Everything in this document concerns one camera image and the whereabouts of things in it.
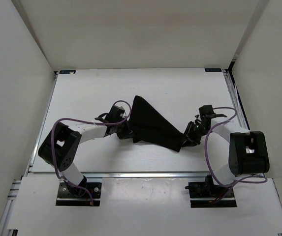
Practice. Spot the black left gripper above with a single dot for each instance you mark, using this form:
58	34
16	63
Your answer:
127	133

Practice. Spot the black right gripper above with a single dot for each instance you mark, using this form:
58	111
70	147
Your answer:
192	140

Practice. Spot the black skirt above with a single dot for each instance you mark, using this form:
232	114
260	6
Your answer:
148	125

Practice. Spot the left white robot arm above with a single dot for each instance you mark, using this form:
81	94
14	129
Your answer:
60	146

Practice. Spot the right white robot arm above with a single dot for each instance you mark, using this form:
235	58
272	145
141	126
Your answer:
247	155

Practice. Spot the white front cover panel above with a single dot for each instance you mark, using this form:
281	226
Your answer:
135	206

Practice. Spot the right blue corner label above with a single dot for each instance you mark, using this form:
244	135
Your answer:
213	70

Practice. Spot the blue corner label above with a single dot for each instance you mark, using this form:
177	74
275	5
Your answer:
213	70
67	71

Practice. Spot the left blue corner label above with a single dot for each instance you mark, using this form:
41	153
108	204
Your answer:
67	71

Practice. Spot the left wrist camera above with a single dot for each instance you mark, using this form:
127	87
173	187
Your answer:
115	115

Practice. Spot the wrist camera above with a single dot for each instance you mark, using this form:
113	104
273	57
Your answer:
207	112
115	115

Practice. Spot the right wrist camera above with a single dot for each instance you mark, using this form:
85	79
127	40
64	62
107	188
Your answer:
207	112

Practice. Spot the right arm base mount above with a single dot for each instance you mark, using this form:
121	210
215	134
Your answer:
205	194

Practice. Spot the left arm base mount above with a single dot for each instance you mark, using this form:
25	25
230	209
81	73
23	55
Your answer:
74	197

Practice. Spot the aluminium table frame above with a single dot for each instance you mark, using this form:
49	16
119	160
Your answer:
171	90

